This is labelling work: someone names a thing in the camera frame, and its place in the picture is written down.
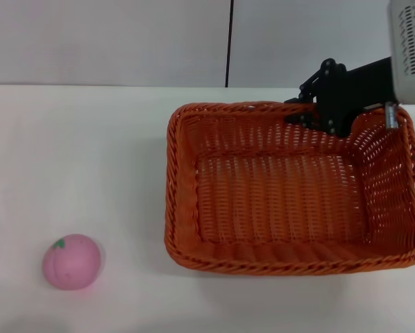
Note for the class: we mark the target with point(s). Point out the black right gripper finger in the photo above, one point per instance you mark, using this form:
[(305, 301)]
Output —
[(306, 119), (315, 81)]

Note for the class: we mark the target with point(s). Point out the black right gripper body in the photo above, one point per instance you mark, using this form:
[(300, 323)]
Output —
[(353, 92)]

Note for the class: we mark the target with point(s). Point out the orange woven plastic basket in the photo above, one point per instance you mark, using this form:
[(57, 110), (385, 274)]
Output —
[(280, 194)]

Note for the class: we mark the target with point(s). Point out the pink peach toy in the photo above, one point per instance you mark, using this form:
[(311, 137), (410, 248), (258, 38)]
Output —
[(70, 265)]

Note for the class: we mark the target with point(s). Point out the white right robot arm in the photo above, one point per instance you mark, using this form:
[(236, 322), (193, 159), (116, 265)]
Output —
[(407, 41)]

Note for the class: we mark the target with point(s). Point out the silver metal cylinder connector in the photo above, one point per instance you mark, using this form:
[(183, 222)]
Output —
[(390, 117)]

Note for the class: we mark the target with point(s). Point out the black vertical wall seam strip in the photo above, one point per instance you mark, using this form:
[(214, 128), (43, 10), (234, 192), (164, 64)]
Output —
[(229, 41)]

